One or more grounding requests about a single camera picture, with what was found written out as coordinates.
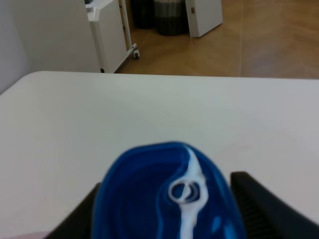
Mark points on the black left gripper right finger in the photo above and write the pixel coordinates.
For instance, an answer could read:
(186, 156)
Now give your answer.
(264, 215)

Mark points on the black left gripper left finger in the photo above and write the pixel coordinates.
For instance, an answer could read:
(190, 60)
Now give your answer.
(77, 225)

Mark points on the white bottle blue cap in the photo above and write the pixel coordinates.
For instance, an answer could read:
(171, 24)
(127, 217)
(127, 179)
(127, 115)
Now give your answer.
(165, 191)

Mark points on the white rolling partition panel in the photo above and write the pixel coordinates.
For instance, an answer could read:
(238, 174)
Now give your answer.
(110, 28)

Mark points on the white cabinet door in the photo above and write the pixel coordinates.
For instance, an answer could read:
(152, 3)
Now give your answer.
(203, 16)

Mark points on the black bin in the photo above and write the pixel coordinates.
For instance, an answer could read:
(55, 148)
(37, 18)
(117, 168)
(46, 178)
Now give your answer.
(143, 13)

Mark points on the dark striped bin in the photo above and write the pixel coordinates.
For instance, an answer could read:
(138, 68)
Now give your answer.
(171, 17)

